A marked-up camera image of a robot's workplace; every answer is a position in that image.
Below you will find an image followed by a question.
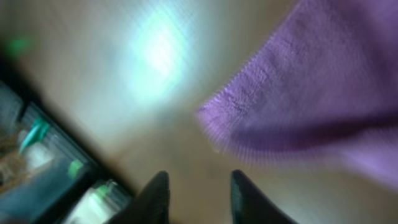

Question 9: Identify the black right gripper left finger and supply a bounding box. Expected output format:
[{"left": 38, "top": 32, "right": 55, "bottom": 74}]
[{"left": 108, "top": 171, "right": 170, "bottom": 224}]

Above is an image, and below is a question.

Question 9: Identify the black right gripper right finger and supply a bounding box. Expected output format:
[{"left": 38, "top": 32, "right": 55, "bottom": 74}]
[{"left": 230, "top": 170, "right": 296, "bottom": 224}]

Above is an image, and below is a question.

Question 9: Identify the purple microfibre cloth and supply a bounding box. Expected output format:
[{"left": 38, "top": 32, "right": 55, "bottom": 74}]
[{"left": 198, "top": 0, "right": 397, "bottom": 189}]

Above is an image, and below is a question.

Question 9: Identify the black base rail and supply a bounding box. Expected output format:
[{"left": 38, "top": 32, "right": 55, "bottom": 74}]
[{"left": 1, "top": 59, "right": 133, "bottom": 223}]

